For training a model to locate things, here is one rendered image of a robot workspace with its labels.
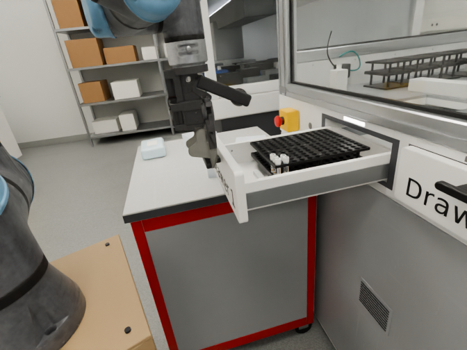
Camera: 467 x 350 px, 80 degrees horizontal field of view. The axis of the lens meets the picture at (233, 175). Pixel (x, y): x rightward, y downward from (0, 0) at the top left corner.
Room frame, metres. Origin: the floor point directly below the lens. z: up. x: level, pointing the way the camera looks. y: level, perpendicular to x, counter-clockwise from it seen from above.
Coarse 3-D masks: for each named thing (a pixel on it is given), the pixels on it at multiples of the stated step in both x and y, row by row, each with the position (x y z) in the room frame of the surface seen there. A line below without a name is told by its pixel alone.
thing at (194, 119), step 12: (168, 72) 0.55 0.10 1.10; (180, 72) 0.55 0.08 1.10; (192, 72) 0.55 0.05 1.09; (168, 84) 0.57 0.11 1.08; (180, 84) 0.56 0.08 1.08; (192, 84) 0.56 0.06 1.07; (168, 96) 0.57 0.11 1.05; (180, 96) 0.56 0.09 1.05; (192, 96) 0.57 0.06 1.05; (204, 96) 0.57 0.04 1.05; (180, 108) 0.54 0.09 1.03; (192, 108) 0.54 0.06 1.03; (204, 108) 0.55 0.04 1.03; (180, 120) 0.54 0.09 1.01; (192, 120) 0.55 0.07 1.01; (204, 120) 0.55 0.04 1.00
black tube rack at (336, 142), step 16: (272, 144) 0.66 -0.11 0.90; (288, 144) 0.64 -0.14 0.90; (304, 144) 0.63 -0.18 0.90; (320, 144) 0.62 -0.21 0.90; (336, 144) 0.61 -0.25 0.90; (352, 144) 0.59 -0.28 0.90; (256, 160) 0.64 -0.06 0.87; (304, 160) 0.53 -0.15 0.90; (320, 160) 0.55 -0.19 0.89; (336, 160) 0.58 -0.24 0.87
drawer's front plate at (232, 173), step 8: (216, 136) 0.68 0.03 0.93; (224, 152) 0.56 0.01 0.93; (224, 160) 0.52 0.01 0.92; (232, 160) 0.51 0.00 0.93; (224, 168) 0.54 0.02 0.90; (232, 168) 0.47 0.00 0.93; (240, 168) 0.46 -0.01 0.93; (224, 176) 0.55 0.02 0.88; (232, 176) 0.46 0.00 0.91; (240, 176) 0.45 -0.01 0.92; (232, 184) 0.47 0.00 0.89; (240, 184) 0.45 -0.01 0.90; (224, 192) 0.58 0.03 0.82; (240, 192) 0.45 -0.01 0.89; (232, 200) 0.49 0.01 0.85; (240, 200) 0.45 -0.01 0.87; (232, 208) 0.50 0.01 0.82; (240, 208) 0.45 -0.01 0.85; (240, 216) 0.45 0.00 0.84
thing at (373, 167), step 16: (320, 128) 0.76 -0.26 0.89; (336, 128) 0.75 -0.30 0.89; (224, 144) 0.71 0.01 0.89; (240, 144) 0.71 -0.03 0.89; (368, 144) 0.61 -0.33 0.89; (240, 160) 0.71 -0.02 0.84; (352, 160) 0.52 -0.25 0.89; (368, 160) 0.52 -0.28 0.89; (384, 160) 0.53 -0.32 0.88; (272, 176) 0.48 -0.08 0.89; (288, 176) 0.48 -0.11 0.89; (304, 176) 0.49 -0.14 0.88; (320, 176) 0.50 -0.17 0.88; (336, 176) 0.50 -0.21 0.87; (352, 176) 0.51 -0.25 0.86; (368, 176) 0.52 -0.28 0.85; (384, 176) 0.53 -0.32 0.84; (256, 192) 0.47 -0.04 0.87; (272, 192) 0.48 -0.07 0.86; (288, 192) 0.48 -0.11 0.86; (304, 192) 0.49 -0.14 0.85; (320, 192) 0.50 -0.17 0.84; (256, 208) 0.47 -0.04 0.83
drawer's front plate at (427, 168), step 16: (400, 160) 0.48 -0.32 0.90; (416, 160) 0.45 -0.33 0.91; (432, 160) 0.42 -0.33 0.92; (448, 160) 0.40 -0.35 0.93; (400, 176) 0.47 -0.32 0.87; (416, 176) 0.44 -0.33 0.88; (432, 176) 0.41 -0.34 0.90; (448, 176) 0.38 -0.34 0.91; (464, 176) 0.36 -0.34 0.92; (400, 192) 0.47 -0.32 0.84; (416, 192) 0.43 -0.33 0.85; (432, 192) 0.40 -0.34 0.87; (416, 208) 0.43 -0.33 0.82; (432, 208) 0.40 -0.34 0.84; (448, 208) 0.37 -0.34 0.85; (464, 208) 0.35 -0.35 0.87; (448, 224) 0.37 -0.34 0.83; (464, 224) 0.34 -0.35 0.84
